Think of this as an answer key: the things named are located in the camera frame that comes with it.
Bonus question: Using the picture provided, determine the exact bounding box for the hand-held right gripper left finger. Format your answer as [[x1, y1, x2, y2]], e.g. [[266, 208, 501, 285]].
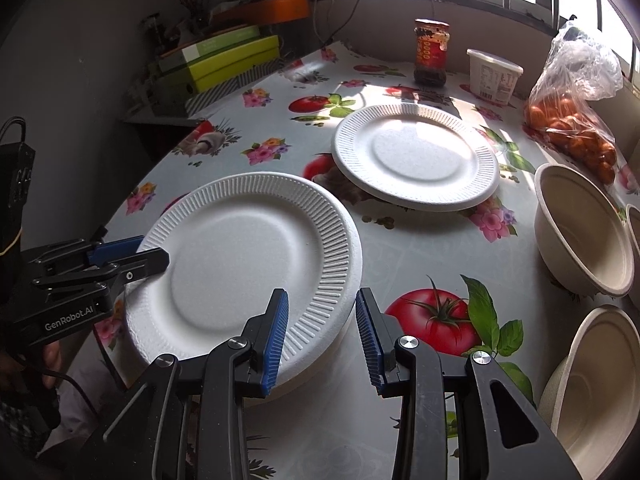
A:
[[65, 287, 291, 480]]

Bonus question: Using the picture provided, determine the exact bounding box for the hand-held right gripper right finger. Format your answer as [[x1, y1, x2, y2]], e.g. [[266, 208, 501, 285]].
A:
[[354, 287, 583, 480]]

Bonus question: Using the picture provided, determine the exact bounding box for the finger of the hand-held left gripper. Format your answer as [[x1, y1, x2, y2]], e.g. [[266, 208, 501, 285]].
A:
[[30, 235, 146, 273], [35, 246, 171, 293]]

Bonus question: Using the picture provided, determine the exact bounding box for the white foam plate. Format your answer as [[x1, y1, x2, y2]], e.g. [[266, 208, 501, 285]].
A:
[[124, 240, 364, 401], [125, 172, 364, 366], [332, 104, 501, 212]]

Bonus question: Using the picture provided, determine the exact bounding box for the beige paper bowl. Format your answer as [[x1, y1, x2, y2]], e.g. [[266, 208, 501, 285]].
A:
[[534, 162, 636, 297], [537, 304, 640, 472], [625, 204, 640, 308]]

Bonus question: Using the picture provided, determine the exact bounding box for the person's left forearm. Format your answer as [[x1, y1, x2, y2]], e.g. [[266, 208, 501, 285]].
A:
[[0, 390, 63, 461]]

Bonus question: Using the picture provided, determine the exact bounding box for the person's left hand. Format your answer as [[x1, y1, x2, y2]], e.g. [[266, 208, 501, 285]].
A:
[[41, 342, 64, 391]]

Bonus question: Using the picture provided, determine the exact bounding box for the fruit print tablecloth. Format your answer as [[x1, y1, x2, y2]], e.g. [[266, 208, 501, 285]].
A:
[[92, 42, 640, 480]]

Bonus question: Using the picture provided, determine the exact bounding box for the grey side shelf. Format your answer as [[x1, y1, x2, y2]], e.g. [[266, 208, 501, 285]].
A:
[[117, 110, 206, 128]]

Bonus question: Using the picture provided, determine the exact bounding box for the lime green box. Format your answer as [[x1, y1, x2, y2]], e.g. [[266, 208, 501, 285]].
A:
[[191, 35, 281, 95]]

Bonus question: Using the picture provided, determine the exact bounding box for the flat white green box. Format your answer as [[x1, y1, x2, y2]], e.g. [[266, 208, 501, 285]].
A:
[[181, 25, 262, 63]]

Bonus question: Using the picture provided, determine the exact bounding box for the white plastic tub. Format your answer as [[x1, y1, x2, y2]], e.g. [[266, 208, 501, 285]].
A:
[[466, 48, 524, 107]]

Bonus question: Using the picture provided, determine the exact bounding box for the orange container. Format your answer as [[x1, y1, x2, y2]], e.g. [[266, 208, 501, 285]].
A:
[[212, 0, 312, 27]]

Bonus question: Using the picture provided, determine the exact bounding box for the pile of small oranges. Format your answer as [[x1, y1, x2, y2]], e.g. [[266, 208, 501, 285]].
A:
[[527, 97, 617, 186]]

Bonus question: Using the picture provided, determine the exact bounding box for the red label sauce jar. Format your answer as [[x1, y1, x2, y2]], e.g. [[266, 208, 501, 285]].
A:
[[413, 18, 451, 86]]

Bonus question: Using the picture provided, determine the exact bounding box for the clear plastic bag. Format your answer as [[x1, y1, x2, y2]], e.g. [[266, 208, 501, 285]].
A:
[[524, 20, 625, 186]]

